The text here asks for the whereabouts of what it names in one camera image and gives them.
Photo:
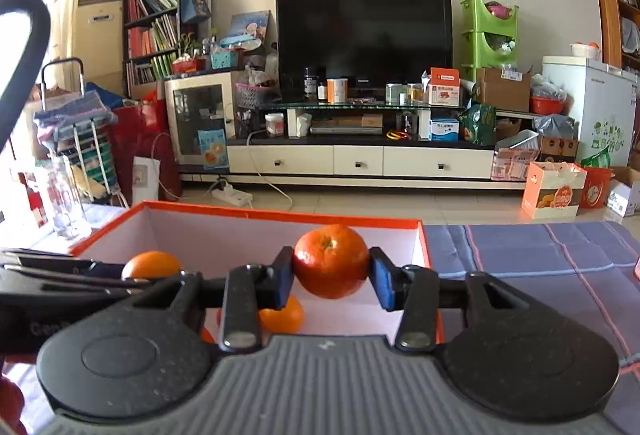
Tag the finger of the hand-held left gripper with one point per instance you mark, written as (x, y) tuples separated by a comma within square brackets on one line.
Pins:
[(50, 275)]

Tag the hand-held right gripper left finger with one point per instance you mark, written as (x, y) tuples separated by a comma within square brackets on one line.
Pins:
[(284, 277)]

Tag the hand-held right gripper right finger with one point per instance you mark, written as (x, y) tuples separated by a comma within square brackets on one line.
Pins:
[(381, 277)]

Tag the orange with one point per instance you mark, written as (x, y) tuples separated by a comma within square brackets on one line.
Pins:
[(330, 260), (206, 336), (285, 317), (150, 265)]

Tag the clear glass container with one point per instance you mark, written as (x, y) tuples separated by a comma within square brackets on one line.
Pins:
[(62, 200)]

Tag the red round object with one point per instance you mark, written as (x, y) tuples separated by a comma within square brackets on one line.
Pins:
[(9, 405)]

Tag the white power strip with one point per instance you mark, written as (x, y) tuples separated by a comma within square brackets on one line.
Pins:
[(235, 197)]

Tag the white television stand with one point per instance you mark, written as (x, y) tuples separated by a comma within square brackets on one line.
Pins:
[(360, 160)]

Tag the white paper bag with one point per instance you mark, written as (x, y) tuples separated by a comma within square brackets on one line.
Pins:
[(145, 180)]

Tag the blue fruit poster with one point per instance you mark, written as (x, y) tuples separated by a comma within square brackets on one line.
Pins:
[(214, 152)]

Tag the blue plaid tablecloth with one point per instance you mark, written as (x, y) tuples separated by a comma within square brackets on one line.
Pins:
[(525, 255)]

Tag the silver media player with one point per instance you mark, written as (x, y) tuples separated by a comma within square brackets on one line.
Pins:
[(345, 130)]

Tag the white tissue pack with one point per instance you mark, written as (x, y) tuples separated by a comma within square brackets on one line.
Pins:
[(300, 124)]

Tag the blue and white box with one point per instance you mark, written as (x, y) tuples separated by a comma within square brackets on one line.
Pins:
[(445, 130)]

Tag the folding shopping trolley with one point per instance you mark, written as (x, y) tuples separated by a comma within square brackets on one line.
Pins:
[(80, 115)]

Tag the red bag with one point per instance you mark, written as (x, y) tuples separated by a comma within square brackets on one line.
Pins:
[(145, 130)]

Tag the clear plastic crate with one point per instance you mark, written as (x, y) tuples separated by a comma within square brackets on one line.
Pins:
[(512, 160)]

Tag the green plastic bag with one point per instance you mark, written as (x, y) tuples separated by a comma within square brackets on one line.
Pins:
[(477, 125)]

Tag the white glass-door cabinet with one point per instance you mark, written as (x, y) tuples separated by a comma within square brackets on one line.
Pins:
[(200, 115)]

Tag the pink plastic basket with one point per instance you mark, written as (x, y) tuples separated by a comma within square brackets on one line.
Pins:
[(255, 96)]

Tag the yellow jar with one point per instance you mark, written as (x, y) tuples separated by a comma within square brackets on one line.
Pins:
[(416, 94)]

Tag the orange and white gift bag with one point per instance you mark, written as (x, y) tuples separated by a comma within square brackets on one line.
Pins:
[(552, 192)]

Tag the white canister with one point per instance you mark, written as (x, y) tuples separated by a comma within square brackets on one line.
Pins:
[(337, 91)]

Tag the dark bottle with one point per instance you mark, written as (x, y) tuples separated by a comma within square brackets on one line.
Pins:
[(311, 82)]

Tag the orange and white medicine box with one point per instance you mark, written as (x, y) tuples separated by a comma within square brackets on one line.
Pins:
[(445, 90)]

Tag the cardboard box with orange prints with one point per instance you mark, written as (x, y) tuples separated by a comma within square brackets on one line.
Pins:
[(560, 149)]

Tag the plain cardboard box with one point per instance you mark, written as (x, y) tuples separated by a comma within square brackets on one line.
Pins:
[(505, 92)]

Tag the teal plastic basket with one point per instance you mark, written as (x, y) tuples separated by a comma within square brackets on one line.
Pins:
[(226, 60)]

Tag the red plastic basin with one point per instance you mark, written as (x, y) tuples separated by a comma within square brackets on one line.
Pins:
[(547, 106)]

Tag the black flat television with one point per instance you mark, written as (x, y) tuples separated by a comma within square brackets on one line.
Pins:
[(362, 35)]

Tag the white standing air conditioner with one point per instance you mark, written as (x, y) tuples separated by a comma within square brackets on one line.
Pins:
[(100, 35)]

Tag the unframed painting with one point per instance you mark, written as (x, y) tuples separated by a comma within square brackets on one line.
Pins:
[(250, 27)]

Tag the small cardboard box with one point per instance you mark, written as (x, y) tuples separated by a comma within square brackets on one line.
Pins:
[(625, 195)]

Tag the green plastic rack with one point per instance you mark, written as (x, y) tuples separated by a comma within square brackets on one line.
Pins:
[(487, 40)]

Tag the white chest freezer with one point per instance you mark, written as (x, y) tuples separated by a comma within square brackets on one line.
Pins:
[(595, 115)]

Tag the dark bookshelf with books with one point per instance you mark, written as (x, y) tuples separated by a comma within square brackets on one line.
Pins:
[(150, 15)]

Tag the blue gift bag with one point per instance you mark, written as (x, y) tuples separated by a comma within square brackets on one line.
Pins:
[(195, 10)]

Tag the white bowl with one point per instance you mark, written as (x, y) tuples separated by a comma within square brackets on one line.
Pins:
[(582, 51)]

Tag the wooden shelf unit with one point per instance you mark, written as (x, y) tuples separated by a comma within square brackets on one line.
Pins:
[(617, 5)]

